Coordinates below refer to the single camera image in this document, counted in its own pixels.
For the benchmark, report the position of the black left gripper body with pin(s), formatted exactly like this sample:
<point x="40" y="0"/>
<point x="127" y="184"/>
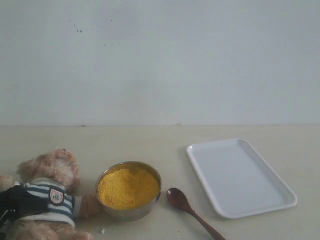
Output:
<point x="16" y="203"/>

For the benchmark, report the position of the teddy bear striped sweater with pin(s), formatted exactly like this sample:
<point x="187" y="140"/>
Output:
<point x="53" y="177"/>

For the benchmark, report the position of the dark wooden spoon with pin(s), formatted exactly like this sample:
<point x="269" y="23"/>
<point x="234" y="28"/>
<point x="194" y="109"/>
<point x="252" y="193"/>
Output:
<point x="178" y="199"/>

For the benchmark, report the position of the steel bowl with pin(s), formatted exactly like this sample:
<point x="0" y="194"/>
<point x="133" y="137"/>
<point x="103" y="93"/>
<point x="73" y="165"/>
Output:
<point x="131" y="214"/>

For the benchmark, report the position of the yellow millet grains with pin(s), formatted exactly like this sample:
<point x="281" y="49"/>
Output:
<point x="127" y="188"/>

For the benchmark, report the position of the white rectangular tray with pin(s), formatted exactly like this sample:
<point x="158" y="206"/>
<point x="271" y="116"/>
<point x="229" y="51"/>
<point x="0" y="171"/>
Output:
<point x="237" y="180"/>

